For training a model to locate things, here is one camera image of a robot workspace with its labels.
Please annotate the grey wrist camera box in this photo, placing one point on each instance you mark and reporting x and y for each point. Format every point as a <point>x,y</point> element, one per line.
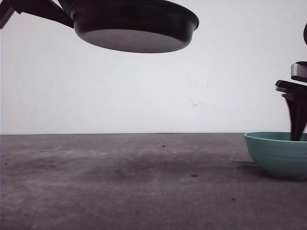
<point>299,71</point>

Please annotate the black frying pan teal handle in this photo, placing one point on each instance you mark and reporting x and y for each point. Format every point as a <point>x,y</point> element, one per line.
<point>137,26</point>

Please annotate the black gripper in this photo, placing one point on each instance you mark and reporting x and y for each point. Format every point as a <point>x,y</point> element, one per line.
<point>297,111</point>
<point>46,9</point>

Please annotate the teal ceramic bowl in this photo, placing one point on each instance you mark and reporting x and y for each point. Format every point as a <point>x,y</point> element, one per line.
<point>277,154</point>

